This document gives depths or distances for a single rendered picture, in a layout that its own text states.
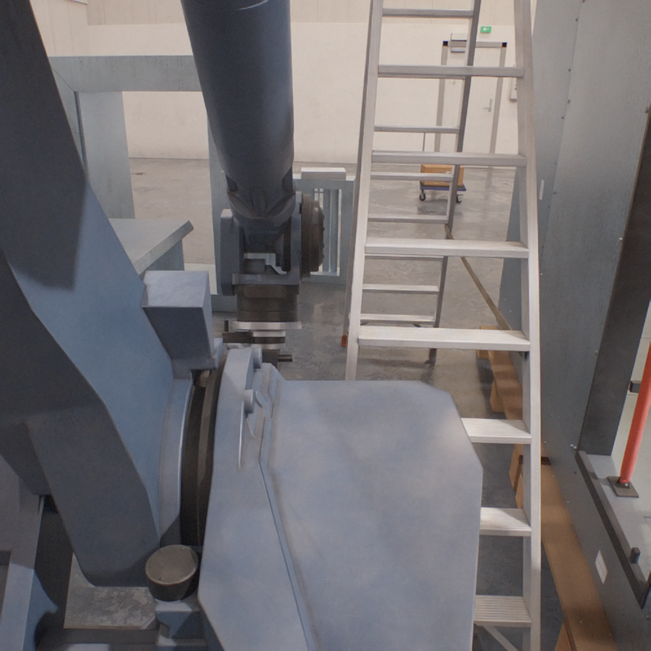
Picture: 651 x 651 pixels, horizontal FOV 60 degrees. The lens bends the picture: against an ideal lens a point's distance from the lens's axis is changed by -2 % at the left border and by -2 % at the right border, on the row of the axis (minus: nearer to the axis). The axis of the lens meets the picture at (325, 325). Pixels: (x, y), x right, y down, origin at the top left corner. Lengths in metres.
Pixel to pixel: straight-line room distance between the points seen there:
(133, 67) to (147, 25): 8.46
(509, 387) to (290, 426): 2.05
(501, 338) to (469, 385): 1.57
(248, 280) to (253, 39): 0.53
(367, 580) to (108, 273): 0.40
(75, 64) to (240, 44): 3.27
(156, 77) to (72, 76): 0.53
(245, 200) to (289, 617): 0.67
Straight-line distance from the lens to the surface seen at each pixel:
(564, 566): 1.89
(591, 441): 1.96
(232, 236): 1.16
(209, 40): 0.72
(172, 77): 3.70
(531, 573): 1.62
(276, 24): 0.72
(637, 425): 1.76
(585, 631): 1.75
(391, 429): 0.77
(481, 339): 1.48
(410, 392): 0.86
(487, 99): 11.33
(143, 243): 3.11
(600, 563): 1.82
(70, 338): 0.54
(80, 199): 0.59
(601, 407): 1.90
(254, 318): 1.13
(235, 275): 1.12
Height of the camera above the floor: 1.42
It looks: 23 degrees down
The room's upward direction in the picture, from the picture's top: 1 degrees clockwise
